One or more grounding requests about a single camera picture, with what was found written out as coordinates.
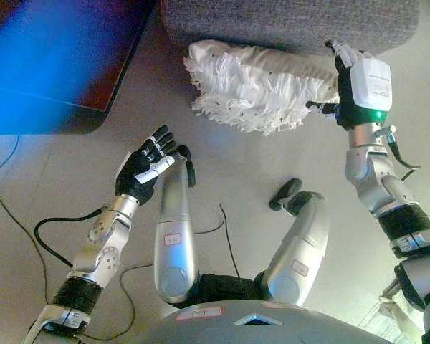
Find silver right robot leg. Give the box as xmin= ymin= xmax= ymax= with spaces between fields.
xmin=263 ymin=178 xmax=330 ymax=305

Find grey fabric armchair sofa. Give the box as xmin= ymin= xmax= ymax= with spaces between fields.
xmin=160 ymin=0 xmax=420 ymax=58

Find brown wooden desk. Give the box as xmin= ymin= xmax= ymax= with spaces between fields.
xmin=0 ymin=0 xmax=158 ymax=135

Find silver left robot leg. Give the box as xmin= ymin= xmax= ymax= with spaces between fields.
xmin=153 ymin=145 xmax=198 ymax=305

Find white fringed pillow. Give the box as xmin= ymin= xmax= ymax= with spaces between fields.
xmin=182 ymin=40 xmax=341 ymax=136

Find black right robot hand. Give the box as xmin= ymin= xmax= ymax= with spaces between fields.
xmin=306 ymin=40 xmax=393 ymax=130

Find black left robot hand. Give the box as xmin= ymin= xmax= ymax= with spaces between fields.
xmin=114 ymin=125 xmax=178 ymax=207

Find grey robot torso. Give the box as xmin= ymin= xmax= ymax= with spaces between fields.
xmin=143 ymin=274 xmax=391 ymax=344

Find thin black floor cable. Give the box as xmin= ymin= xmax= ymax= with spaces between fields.
xmin=0 ymin=134 xmax=49 ymax=298
xmin=77 ymin=203 xmax=242 ymax=341

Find silver robot leg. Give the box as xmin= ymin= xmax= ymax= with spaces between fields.
xmin=263 ymin=178 xmax=330 ymax=305
xmin=153 ymin=145 xmax=198 ymax=305

